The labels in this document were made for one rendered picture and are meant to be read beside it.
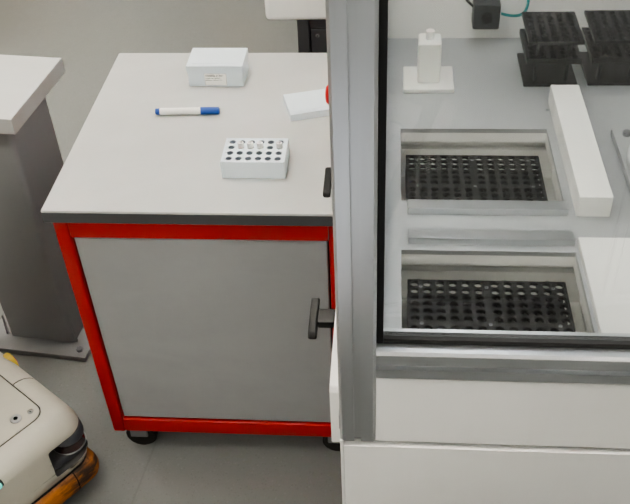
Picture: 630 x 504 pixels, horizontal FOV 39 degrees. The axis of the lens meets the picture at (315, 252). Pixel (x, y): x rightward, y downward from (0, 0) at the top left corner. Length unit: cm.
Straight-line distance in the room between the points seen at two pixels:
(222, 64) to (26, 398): 85
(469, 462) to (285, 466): 116
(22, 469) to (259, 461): 56
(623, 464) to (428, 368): 27
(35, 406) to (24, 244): 48
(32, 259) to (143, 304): 57
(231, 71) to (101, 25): 223
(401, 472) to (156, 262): 86
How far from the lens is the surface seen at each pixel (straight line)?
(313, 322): 119
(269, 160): 170
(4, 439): 201
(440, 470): 106
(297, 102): 191
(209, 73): 202
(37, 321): 253
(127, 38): 404
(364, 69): 71
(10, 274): 243
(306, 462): 218
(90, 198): 174
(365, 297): 85
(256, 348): 190
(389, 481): 108
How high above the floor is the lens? 176
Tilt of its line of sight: 40 degrees down
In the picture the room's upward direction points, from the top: 3 degrees counter-clockwise
